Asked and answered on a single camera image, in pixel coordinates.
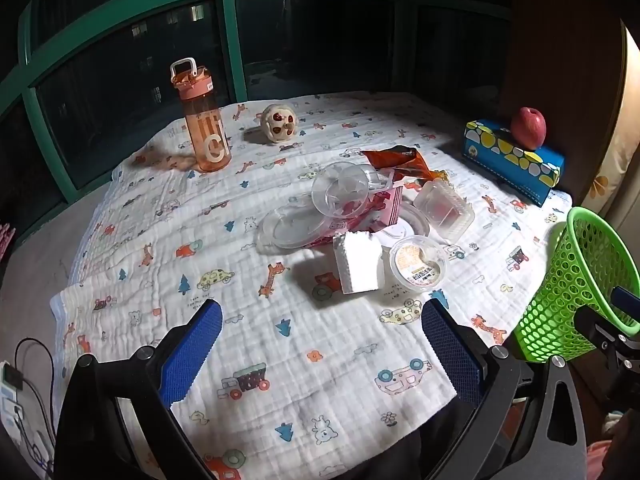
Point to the clear round lid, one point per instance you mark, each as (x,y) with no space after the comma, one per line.
(290,230)

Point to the clear rectangular plastic container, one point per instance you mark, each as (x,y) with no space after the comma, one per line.
(442,207)

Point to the brown wooden panel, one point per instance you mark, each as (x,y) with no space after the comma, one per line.
(560,60)

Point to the round labelled plastic tub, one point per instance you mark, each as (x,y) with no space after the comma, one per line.
(417,262)

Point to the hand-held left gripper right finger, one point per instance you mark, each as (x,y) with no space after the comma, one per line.
(450,350)

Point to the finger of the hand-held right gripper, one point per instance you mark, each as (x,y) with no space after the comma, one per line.
(600,327)
(629,304)

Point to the orange snack wrapper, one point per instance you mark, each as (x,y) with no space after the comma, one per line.
(395,160)

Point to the orange water bottle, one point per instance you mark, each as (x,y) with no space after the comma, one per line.
(205,135)

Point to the cream toy ball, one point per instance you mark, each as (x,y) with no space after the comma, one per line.
(280,122)

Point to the white foam block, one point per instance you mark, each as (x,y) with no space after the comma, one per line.
(357,265)

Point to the blue patterned tissue box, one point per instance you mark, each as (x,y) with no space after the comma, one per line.
(505,160)

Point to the green window frame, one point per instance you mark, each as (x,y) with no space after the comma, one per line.
(227,35)

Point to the white power strip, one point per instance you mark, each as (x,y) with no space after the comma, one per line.
(10,405)

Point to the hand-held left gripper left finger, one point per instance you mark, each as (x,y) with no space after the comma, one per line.
(192,355)

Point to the red apple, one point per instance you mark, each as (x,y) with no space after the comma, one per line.
(528,127)

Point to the cream floral curtain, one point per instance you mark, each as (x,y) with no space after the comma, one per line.
(625,135)

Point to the clear plastic cup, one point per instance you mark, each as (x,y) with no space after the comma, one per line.
(345,185)

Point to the printed white blanket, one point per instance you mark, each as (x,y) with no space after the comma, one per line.
(280,370)

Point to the green plastic basket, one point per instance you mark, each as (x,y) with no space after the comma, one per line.
(555,285)

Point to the pink striped packet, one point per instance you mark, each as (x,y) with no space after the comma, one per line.
(382,210)

